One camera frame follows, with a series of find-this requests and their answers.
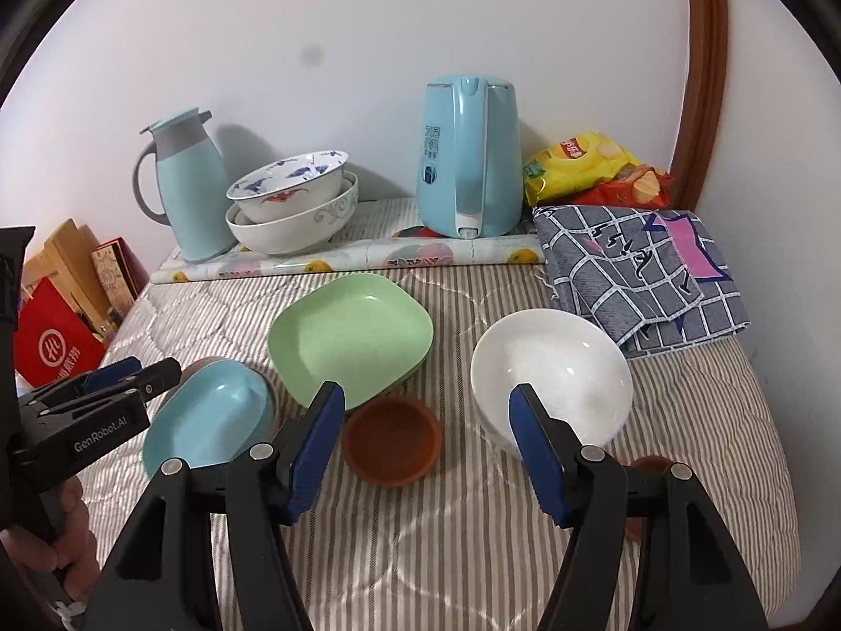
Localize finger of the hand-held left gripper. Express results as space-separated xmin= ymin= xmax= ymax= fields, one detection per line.
xmin=33 ymin=358 xmax=183 ymax=425
xmin=18 ymin=356 xmax=143 ymax=412

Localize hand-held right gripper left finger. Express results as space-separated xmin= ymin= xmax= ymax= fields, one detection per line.
xmin=82 ymin=381 xmax=347 ymax=631

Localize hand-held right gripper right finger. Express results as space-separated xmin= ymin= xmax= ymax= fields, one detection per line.
xmin=509 ymin=383 xmax=770 ymax=631

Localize light blue bowl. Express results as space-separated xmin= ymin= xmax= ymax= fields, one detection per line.
xmin=142 ymin=360 xmax=277 ymax=481

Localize small brown dish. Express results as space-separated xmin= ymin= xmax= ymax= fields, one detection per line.
xmin=621 ymin=455 xmax=671 ymax=543
xmin=342 ymin=396 xmax=443 ymax=488

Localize plain white bowl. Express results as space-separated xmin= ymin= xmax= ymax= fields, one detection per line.
xmin=470 ymin=308 xmax=634 ymax=464

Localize green square plate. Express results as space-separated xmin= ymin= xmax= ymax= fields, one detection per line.
xmin=267 ymin=272 xmax=434 ymax=412

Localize person's left hand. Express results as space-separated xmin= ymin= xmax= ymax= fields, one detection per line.
xmin=0 ymin=476 xmax=101 ymax=606

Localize red paper bag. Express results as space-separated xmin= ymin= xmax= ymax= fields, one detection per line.
xmin=13 ymin=277 xmax=106 ymax=390

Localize wooden boards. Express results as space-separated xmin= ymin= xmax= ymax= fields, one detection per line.
xmin=23 ymin=218 xmax=112 ymax=330

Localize light blue thermos jug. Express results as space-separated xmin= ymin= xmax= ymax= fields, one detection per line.
xmin=135 ymin=108 xmax=239 ymax=262

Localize grey checked folded cloth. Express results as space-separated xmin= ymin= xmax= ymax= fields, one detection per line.
xmin=532 ymin=205 xmax=751 ymax=359

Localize white bowl with grey scrolls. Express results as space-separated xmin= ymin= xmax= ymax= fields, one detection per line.
xmin=224 ymin=171 xmax=361 ymax=256

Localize fruit print plastic mat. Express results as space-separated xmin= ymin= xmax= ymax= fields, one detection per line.
xmin=152 ymin=218 xmax=548 ymax=286

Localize blue and red patterned bowl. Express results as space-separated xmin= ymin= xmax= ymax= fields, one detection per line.
xmin=226 ymin=150 xmax=350 ymax=225

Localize red chip bag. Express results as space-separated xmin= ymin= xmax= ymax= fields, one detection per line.
xmin=571 ymin=166 xmax=672 ymax=210

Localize yellow chip bag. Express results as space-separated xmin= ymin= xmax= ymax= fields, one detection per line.
xmin=523 ymin=132 xmax=641 ymax=207

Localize light blue tissue pack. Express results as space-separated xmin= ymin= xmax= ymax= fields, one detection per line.
xmin=416 ymin=76 xmax=525 ymax=239

